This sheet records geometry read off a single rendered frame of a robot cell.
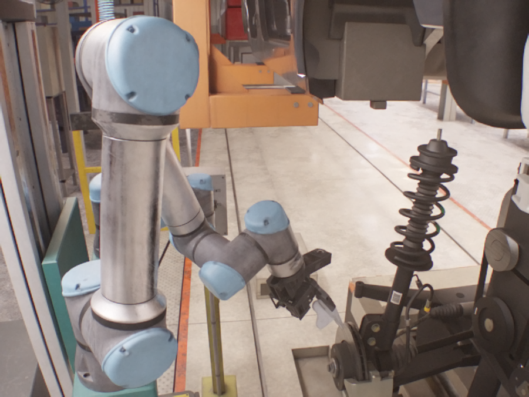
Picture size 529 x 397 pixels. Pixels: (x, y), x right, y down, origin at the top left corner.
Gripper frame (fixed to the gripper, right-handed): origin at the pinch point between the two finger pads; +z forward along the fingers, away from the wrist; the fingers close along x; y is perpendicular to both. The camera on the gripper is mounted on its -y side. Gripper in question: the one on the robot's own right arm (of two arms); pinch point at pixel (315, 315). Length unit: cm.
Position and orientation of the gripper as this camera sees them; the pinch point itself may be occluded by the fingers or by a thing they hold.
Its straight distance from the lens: 102.8
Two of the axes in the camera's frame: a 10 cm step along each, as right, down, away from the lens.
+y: -6.0, 6.5, -4.7
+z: 3.2, 7.3, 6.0
